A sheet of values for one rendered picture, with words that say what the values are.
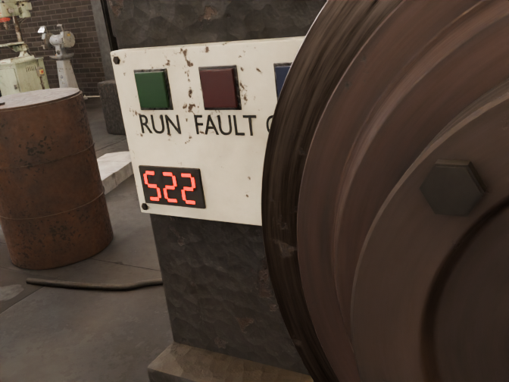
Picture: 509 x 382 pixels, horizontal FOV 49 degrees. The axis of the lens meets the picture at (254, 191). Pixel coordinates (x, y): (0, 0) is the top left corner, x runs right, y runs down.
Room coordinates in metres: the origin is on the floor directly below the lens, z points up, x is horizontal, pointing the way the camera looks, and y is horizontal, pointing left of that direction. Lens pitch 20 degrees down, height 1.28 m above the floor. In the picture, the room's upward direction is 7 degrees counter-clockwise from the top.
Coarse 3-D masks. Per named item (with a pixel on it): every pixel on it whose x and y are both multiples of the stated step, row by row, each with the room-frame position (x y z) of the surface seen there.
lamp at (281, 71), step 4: (276, 68) 0.50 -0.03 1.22; (280, 68) 0.49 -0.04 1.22; (284, 68) 0.49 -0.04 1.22; (288, 68) 0.49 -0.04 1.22; (276, 72) 0.50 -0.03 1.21; (280, 72) 0.49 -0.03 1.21; (284, 72) 0.49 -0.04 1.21; (276, 76) 0.50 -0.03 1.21; (280, 76) 0.49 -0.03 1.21; (284, 76) 0.49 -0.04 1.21; (276, 80) 0.50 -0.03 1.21; (280, 80) 0.49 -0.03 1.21; (284, 80) 0.49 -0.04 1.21; (280, 84) 0.49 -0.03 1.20; (280, 88) 0.49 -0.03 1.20
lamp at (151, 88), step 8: (144, 72) 0.57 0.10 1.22; (152, 72) 0.57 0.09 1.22; (160, 72) 0.56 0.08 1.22; (136, 80) 0.58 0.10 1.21; (144, 80) 0.57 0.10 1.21; (152, 80) 0.57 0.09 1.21; (160, 80) 0.56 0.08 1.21; (144, 88) 0.57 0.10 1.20; (152, 88) 0.57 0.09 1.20; (160, 88) 0.56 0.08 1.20; (144, 96) 0.57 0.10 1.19; (152, 96) 0.57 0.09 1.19; (160, 96) 0.56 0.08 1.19; (144, 104) 0.58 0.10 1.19; (152, 104) 0.57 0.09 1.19; (160, 104) 0.56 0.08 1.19; (168, 104) 0.56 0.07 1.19
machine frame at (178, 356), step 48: (144, 0) 0.60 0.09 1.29; (192, 0) 0.57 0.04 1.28; (240, 0) 0.54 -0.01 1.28; (288, 0) 0.51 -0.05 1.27; (192, 240) 0.59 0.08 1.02; (240, 240) 0.56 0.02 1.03; (192, 288) 0.60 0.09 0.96; (240, 288) 0.56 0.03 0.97; (192, 336) 0.60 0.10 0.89; (240, 336) 0.57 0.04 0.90; (288, 336) 0.53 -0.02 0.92
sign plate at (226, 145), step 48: (144, 48) 0.59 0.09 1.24; (192, 48) 0.55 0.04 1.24; (240, 48) 0.52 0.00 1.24; (288, 48) 0.49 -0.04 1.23; (192, 96) 0.55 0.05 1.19; (240, 96) 0.52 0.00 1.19; (144, 144) 0.59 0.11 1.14; (192, 144) 0.55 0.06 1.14; (240, 144) 0.53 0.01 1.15; (144, 192) 0.59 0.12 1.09; (192, 192) 0.56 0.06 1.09; (240, 192) 0.53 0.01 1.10
